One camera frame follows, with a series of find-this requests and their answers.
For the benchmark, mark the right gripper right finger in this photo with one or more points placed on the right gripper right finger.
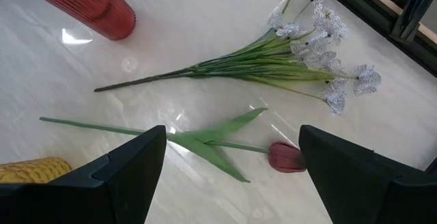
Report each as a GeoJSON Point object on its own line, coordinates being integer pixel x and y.
{"type": "Point", "coordinates": [358, 190]}

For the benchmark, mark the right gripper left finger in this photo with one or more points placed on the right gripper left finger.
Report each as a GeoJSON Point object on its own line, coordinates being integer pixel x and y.
{"type": "Point", "coordinates": [102, 196]}

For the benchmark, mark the dark red artificial tulip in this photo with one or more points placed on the dark red artificial tulip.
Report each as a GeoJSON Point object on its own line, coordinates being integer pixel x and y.
{"type": "Point", "coordinates": [285, 157]}

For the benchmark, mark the white artificial flower bunch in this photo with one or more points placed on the white artificial flower bunch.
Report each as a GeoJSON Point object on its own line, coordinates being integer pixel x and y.
{"type": "Point", "coordinates": [259, 61]}

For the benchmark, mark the red ribbed glass vase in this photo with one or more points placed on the red ribbed glass vase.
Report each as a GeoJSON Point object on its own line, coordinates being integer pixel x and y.
{"type": "Point", "coordinates": [88, 5]}

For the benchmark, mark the yellow glass vase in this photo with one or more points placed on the yellow glass vase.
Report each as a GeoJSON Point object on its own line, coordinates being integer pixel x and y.
{"type": "Point", "coordinates": [34, 171]}

